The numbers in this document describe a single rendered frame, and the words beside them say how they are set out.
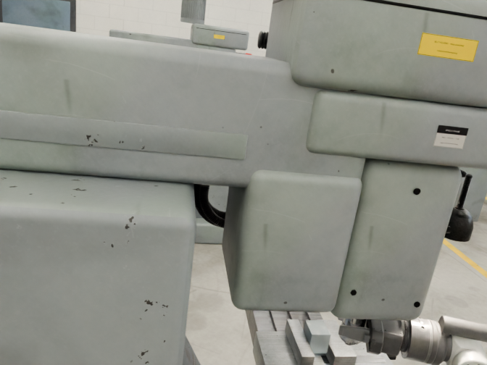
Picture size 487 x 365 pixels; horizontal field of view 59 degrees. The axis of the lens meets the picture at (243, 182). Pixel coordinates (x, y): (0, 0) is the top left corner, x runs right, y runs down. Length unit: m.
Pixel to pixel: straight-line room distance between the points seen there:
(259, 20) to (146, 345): 6.88
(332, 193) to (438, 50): 0.26
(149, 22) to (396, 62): 6.69
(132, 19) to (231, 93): 6.67
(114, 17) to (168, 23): 0.82
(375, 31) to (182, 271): 0.42
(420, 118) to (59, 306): 0.58
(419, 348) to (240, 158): 0.55
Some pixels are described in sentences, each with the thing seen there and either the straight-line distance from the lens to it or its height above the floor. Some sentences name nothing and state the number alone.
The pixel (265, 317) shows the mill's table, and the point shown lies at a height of 0.96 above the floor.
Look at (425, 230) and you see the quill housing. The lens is 0.82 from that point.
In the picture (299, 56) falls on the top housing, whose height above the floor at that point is 1.77.
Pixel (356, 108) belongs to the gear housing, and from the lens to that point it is 0.67.
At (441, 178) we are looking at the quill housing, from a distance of 0.79.
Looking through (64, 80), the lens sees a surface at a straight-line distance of 0.65.
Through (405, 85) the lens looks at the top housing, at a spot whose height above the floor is 1.75.
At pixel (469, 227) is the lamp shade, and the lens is 0.99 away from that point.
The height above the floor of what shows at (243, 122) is 1.67.
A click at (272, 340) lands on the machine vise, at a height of 1.03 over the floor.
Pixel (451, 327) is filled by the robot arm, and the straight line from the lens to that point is 0.99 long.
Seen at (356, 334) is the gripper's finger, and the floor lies 1.24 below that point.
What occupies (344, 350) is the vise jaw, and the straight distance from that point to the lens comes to 1.20.
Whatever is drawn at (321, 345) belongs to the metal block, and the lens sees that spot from 1.20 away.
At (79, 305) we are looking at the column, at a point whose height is 1.43.
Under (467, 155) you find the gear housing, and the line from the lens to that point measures 0.78.
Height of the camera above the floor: 1.78
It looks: 18 degrees down
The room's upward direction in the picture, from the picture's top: 8 degrees clockwise
